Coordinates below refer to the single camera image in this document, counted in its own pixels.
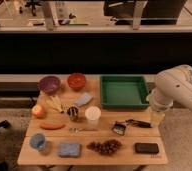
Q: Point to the green plastic tray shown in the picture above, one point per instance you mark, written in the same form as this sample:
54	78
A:
123	92

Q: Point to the orange carrot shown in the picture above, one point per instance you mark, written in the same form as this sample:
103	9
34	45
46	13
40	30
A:
51	126

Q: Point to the white plastic cup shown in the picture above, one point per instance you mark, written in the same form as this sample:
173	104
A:
93	114

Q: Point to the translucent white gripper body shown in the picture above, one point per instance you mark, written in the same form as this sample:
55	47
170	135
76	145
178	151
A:
156	117

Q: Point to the metal fork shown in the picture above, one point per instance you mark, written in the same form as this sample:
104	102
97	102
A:
76	130

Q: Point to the wooden table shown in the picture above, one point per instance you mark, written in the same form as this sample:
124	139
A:
125	156

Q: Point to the yellow banana bunch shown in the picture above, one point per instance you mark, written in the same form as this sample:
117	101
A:
55	102

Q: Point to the bunch of red grapes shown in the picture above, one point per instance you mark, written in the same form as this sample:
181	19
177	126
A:
108	147

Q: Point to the blue sponge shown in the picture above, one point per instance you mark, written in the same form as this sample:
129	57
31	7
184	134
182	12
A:
69	150

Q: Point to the red yellow apple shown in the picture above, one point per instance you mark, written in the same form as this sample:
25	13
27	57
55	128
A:
38	111

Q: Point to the black handled metal scraper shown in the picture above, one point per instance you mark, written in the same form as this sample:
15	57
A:
120	127

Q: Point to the black rectangular case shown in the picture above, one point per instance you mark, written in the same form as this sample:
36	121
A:
147	148

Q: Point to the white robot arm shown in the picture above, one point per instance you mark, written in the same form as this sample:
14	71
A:
171	85

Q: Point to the grey blue cloth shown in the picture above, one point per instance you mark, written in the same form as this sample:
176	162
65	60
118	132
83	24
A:
83	99

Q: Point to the purple bowl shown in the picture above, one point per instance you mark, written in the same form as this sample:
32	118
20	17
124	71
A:
49	84

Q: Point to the red bowl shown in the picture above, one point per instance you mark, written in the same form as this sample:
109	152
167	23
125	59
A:
76	81

